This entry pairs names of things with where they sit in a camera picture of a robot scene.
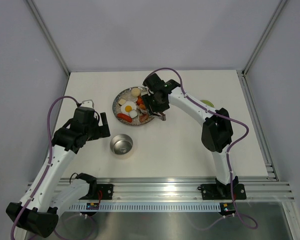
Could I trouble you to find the stainless steel bowl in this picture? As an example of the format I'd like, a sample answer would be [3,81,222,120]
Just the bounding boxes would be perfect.
[110,134,134,160]

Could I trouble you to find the white rice cube toy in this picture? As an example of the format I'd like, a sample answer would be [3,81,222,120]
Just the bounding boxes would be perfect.
[129,109,138,119]

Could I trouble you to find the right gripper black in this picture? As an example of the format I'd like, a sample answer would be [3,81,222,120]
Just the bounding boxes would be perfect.
[141,91,170,117]

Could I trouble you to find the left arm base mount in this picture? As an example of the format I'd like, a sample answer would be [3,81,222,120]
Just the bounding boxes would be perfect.
[89,183,114,201]

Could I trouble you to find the fried egg toy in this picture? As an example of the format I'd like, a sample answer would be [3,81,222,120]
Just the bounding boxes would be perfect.
[120,101,137,115]

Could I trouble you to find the green round lid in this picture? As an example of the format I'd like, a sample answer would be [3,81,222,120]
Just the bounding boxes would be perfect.
[201,100,214,108]

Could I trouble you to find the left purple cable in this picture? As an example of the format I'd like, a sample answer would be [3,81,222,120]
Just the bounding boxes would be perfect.
[11,96,100,238]

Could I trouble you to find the aluminium frame post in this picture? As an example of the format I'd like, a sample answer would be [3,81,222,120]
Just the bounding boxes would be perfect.
[24,0,71,78]
[241,0,290,76]

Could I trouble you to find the bacon slice toy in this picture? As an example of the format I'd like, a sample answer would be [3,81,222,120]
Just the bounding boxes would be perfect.
[139,114,151,124]

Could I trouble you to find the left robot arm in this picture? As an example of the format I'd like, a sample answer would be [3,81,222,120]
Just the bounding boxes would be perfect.
[6,106,110,238]

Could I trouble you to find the stainless steel tongs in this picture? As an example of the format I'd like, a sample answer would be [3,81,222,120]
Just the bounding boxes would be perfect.
[138,107,166,121]

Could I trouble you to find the aluminium front rail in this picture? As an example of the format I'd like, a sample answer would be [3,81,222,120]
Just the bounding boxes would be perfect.
[98,177,294,202]

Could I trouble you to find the purple cable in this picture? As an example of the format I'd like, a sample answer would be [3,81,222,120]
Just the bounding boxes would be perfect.
[142,67,258,231]
[11,96,100,238]

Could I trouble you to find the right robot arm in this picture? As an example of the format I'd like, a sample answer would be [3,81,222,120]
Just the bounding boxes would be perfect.
[142,73,238,200]

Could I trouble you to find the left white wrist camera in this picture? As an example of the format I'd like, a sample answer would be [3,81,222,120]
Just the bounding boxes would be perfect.
[81,99,94,109]

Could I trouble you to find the beige round bun toy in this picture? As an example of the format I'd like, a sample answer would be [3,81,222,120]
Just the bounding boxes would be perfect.
[131,87,141,98]

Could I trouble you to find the left aluminium frame post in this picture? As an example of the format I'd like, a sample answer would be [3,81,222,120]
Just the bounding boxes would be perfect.
[24,0,71,78]

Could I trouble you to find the orange fried shrimp toy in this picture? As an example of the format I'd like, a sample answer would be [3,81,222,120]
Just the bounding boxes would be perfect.
[138,104,147,113]

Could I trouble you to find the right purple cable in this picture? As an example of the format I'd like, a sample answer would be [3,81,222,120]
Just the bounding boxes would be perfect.
[142,67,258,231]

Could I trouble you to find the white slotted cable duct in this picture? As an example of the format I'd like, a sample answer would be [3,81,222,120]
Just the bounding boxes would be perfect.
[67,202,221,213]

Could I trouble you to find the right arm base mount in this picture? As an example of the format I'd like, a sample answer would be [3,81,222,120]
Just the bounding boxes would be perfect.
[197,183,247,201]

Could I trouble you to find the right aluminium frame post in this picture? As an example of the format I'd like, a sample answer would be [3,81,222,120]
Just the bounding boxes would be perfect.
[241,0,290,76]

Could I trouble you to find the silver patterned plate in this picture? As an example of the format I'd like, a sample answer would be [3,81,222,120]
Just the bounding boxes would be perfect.
[112,86,154,127]

